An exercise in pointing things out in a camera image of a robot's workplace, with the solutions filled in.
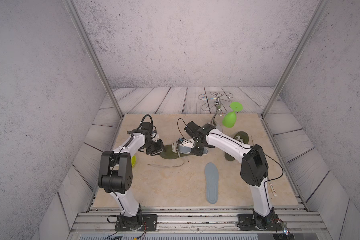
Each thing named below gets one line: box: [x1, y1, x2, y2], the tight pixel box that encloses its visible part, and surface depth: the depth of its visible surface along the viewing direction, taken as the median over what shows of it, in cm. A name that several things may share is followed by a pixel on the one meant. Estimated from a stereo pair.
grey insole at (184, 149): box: [177, 145, 192, 154], surface depth 91 cm
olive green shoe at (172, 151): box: [159, 142, 194, 160], surface depth 94 cm
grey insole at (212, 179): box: [204, 162, 219, 204], surface depth 88 cm
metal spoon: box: [268, 181, 277, 197], surface depth 84 cm
